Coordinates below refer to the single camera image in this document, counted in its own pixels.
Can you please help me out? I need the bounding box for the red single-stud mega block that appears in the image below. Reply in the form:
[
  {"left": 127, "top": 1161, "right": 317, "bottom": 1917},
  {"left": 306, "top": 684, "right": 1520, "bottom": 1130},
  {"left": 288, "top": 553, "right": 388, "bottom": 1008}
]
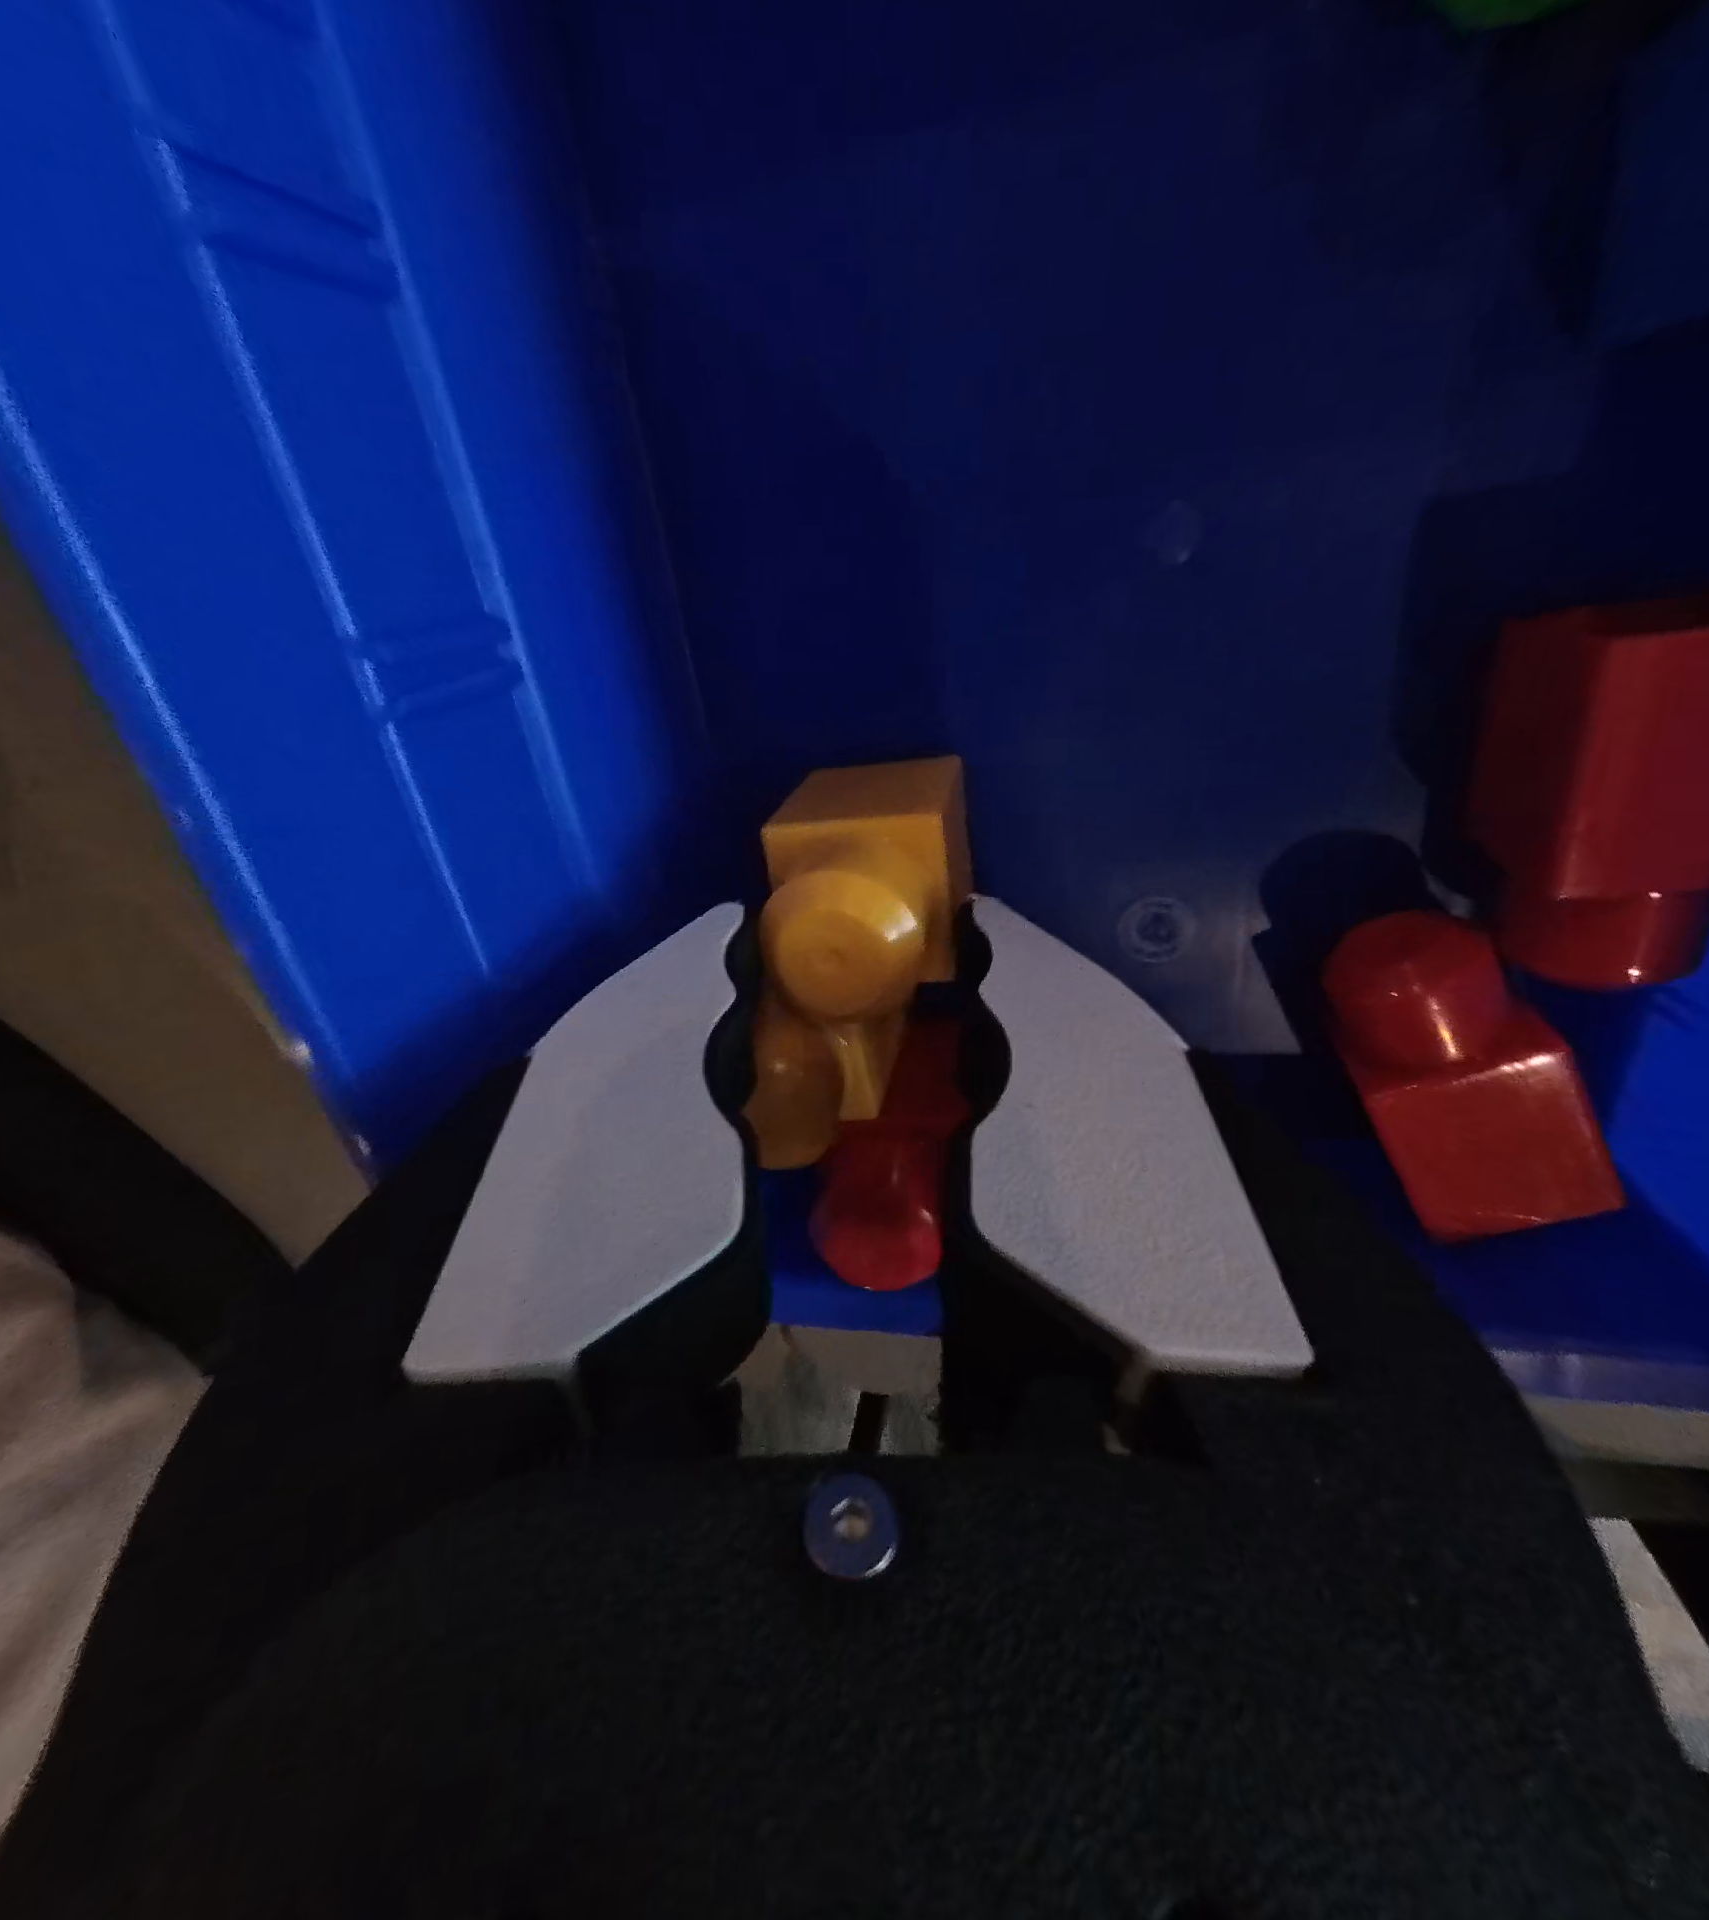
[{"left": 1320, "top": 909, "right": 1631, "bottom": 1242}]

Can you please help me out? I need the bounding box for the blue plastic storage bin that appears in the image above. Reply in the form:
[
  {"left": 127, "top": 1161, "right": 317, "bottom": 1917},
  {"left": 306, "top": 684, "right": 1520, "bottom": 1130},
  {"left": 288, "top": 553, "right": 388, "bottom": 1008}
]
[{"left": 0, "top": 0, "right": 1709, "bottom": 1435}]

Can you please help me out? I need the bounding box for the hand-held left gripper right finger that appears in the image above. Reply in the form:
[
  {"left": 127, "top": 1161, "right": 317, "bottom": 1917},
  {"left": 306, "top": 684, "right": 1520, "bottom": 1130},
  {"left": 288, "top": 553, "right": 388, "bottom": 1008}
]
[{"left": 961, "top": 894, "right": 1314, "bottom": 1382}]

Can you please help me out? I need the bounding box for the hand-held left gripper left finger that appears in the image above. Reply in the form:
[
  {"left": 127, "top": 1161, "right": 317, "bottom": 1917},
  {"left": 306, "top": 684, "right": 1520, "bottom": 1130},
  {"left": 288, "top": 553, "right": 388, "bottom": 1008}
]
[{"left": 403, "top": 900, "right": 767, "bottom": 1387}]

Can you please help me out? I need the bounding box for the yellow mega block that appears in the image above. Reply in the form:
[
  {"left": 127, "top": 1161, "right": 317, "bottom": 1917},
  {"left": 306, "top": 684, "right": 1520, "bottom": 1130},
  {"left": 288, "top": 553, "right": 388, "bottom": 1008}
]
[{"left": 750, "top": 756, "right": 976, "bottom": 1172}]

